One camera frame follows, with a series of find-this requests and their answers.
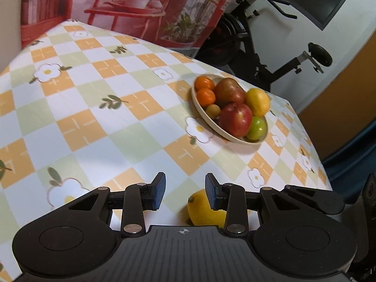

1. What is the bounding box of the checkered floral tablecloth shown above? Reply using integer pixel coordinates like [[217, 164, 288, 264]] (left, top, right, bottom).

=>
[[0, 19, 334, 282]]

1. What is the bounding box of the green lime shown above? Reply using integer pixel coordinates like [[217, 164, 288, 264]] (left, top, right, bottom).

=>
[[245, 116, 268, 141]]

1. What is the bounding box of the orange-brown wooden door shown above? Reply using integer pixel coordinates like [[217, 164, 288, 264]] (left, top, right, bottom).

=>
[[295, 34, 376, 159]]

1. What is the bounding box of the red-brown pear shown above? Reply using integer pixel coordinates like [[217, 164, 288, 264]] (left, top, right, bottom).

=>
[[214, 78, 247, 108]]

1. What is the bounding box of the black exercise bike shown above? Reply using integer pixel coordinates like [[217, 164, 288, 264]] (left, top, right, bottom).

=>
[[194, 0, 334, 93]]

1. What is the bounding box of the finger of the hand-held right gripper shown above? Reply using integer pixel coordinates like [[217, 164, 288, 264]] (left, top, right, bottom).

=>
[[282, 184, 345, 215]]

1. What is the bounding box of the dark blue curtain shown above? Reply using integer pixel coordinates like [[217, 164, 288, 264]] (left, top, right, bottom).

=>
[[321, 120, 376, 194]]

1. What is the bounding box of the beige round plate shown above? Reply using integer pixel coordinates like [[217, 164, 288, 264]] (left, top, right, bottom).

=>
[[191, 73, 268, 145]]

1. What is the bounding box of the orange-tinged lemon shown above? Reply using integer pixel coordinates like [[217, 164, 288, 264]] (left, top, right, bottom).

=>
[[245, 88, 271, 117]]

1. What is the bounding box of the orange tangerine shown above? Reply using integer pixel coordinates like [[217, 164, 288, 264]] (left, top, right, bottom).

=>
[[196, 89, 217, 108], [195, 76, 215, 90]]

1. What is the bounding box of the yellow lemon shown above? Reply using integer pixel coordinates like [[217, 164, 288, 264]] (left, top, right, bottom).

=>
[[187, 188, 256, 227]]

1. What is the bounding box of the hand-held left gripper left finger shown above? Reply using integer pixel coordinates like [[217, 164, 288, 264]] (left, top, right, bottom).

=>
[[68, 172, 166, 237]]

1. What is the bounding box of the red apple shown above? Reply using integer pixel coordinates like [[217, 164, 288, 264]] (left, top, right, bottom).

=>
[[217, 103, 254, 138]]

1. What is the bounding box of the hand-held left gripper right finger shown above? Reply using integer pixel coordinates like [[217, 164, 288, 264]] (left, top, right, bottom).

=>
[[205, 173, 303, 238]]

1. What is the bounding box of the small green fruit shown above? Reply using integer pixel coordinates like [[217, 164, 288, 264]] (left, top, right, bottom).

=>
[[205, 104, 221, 118]]

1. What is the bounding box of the printed pink backdrop cloth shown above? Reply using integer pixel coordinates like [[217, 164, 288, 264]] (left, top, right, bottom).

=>
[[20, 0, 250, 50]]

